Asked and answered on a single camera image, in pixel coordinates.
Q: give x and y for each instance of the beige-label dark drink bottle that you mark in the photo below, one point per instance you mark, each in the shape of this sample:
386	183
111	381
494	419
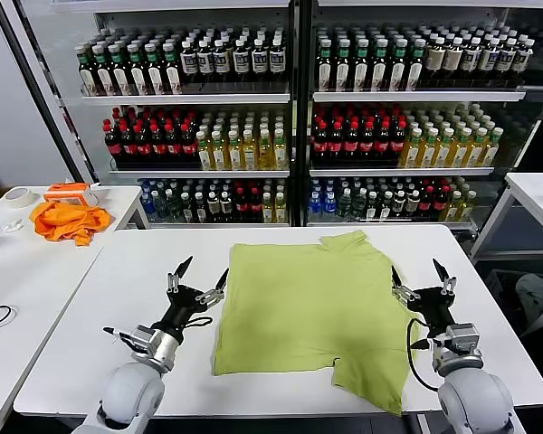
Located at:
452	59
434	59

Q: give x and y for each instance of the small yellow tea bottle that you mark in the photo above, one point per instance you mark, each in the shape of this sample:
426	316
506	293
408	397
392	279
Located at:
467	207
267	210
280	209
454	208

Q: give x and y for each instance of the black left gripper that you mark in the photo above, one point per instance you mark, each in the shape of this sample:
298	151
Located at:
183	307

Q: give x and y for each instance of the orange cloth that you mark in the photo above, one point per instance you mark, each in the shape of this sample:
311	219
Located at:
68	221

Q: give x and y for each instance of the small white plastic object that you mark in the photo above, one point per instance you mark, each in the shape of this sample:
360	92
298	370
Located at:
12	225

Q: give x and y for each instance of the blue-label dark drink bottle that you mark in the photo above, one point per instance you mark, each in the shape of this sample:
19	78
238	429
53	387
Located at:
241	60
505	59
259	59
470	59
488	59
189	61
522	59
205	61
221	60
277	59

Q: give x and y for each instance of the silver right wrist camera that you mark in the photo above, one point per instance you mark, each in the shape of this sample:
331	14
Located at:
462	336

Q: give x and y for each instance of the clear green water bottle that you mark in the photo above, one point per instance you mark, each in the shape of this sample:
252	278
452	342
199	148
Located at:
174	207
161	208
359	205
344	205

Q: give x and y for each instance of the small red-cap cola bottle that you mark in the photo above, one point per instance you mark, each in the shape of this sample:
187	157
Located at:
426	202
241	205
440	201
254	205

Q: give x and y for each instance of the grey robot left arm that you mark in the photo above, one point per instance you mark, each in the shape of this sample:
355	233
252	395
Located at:
131	393

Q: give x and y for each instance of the beige masking tape roll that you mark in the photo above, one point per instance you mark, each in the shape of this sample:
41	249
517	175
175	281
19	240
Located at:
20	204

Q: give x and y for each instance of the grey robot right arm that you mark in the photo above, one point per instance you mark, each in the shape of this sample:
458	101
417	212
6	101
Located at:
475	402

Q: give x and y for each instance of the white-cap dark drink bottle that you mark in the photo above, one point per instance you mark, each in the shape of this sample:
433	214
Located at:
187	209
385	208
371	209
214	205
412	202
398	202
200	209
226	205

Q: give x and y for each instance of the white drinks shelf unit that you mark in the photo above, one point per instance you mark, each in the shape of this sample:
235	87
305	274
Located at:
412	97
185	99

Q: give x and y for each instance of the black slanted frame pole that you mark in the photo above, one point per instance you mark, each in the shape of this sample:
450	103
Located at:
42	90

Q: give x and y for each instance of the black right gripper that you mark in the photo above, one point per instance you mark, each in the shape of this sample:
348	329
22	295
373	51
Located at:
434	309

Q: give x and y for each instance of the grey bag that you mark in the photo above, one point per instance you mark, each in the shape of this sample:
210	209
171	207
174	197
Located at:
538	294

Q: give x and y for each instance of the orange and white box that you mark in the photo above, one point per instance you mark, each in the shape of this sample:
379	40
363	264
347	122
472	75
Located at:
65	192

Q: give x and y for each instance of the large white work table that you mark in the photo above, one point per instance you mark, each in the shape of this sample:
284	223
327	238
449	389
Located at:
163	253

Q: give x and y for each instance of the blue water bottle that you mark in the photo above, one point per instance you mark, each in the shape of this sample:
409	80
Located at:
148	204
329	204
315	204

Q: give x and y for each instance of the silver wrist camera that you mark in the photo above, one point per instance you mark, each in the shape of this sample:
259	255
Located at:
462	336
140	339

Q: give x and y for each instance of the green t-shirt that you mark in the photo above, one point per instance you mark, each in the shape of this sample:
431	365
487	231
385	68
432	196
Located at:
307	307

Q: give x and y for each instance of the green-cap dark tea bottle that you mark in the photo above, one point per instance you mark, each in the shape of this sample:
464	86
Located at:
361	68
324	68
103	72
137	72
119	72
87	72
397	68
172	72
379	68
154	72
343	68
415	68

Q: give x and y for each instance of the white side table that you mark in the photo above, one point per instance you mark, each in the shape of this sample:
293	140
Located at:
27	289
117	199
534	190

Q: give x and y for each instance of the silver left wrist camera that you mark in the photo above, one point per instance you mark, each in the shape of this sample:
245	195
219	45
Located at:
140	339

